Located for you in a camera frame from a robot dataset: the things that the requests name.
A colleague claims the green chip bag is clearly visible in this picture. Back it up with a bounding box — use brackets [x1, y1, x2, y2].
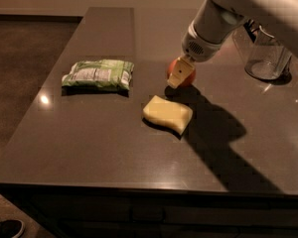
[62, 59, 134, 92]

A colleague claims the black sneaker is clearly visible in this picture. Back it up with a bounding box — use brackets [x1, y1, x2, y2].
[0, 220, 25, 238]

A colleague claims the yellow sponge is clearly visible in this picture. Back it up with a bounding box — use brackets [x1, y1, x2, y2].
[142, 95, 193, 135]

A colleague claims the dark drawer handle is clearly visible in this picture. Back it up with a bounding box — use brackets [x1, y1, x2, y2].
[130, 207, 165, 223]

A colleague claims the clear glass jar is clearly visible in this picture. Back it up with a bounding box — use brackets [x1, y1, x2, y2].
[232, 20, 292, 81]

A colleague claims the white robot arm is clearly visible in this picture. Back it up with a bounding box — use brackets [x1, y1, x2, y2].
[167, 0, 298, 88]

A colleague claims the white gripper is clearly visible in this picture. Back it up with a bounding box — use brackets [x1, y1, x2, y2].
[166, 0, 250, 89]

